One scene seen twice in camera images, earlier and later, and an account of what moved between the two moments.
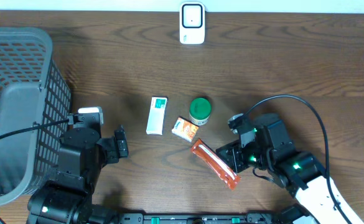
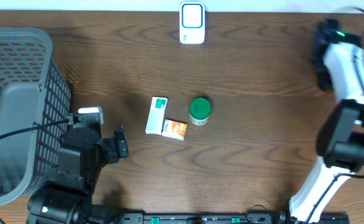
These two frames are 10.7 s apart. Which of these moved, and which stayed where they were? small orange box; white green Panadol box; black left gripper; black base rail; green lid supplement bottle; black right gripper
Moved: small orange box; black right gripper
Stayed: green lid supplement bottle; black base rail; white green Panadol box; black left gripper
